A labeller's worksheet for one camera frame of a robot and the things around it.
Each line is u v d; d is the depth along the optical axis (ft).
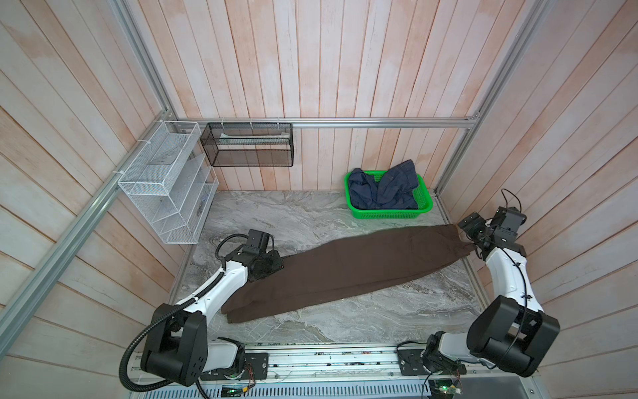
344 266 3.02
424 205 3.50
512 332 1.43
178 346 1.34
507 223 2.01
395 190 3.63
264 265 2.40
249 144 3.43
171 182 2.25
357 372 2.40
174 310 1.43
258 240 2.25
